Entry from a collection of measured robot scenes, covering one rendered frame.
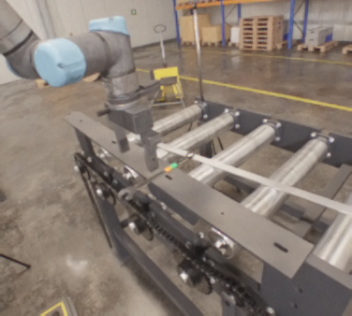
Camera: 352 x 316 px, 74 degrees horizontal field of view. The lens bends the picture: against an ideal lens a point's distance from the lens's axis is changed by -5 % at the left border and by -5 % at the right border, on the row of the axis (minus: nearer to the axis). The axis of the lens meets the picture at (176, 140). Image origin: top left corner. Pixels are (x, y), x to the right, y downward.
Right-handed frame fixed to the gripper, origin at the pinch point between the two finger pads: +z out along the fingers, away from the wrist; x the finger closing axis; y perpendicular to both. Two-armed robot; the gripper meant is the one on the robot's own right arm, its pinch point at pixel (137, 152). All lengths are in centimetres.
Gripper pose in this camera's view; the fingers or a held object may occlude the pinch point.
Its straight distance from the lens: 62.7
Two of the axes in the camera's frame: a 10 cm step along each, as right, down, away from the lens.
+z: 1.2, 8.7, 4.8
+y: -7.5, 4.0, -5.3
